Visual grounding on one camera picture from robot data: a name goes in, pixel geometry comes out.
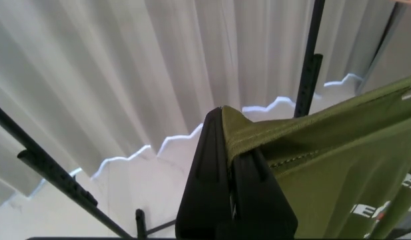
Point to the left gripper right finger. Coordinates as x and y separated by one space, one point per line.
258 206

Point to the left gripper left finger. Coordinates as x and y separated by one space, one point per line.
205 186

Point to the green long-sleeved shirt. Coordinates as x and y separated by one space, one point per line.
325 166

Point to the black clothes rack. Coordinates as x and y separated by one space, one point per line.
308 83

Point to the white curtain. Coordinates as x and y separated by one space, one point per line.
92 66

